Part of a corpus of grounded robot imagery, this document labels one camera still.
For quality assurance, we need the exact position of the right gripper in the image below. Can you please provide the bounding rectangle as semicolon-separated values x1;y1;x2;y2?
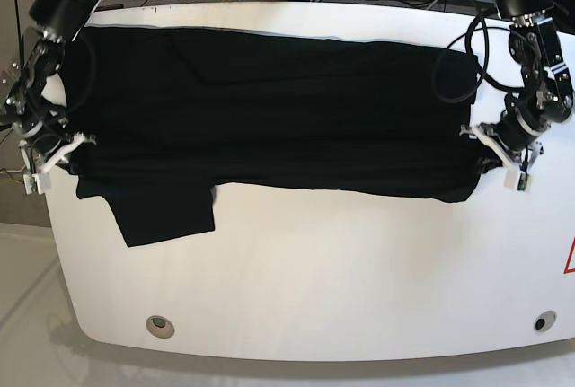
17;121;67;158

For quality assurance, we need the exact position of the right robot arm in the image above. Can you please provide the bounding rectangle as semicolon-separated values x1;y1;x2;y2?
1;0;101;155

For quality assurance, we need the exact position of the yellow cable on floor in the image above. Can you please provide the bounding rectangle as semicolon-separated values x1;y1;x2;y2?
0;166;28;190

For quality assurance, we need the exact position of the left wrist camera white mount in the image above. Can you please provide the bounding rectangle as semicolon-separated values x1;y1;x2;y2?
460;123;544;192

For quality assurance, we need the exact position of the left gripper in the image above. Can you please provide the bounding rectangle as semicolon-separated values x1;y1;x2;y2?
475;107;550;175

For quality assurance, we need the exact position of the table grommet hole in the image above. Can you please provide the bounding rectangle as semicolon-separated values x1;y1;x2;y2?
534;311;557;332
146;315;175;339

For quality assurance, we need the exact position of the red triangle sticker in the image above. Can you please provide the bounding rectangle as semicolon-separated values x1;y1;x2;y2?
563;239;575;274

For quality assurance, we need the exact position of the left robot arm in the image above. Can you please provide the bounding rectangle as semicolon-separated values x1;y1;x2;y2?
431;0;574;177

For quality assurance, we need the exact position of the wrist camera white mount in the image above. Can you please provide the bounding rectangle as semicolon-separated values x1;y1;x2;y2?
22;133;96;195
460;123;544;192

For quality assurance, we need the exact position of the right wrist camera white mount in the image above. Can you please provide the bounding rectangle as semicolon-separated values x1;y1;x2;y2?
22;133;96;195

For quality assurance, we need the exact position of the black T-shirt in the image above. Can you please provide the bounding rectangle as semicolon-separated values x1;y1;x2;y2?
59;27;482;247

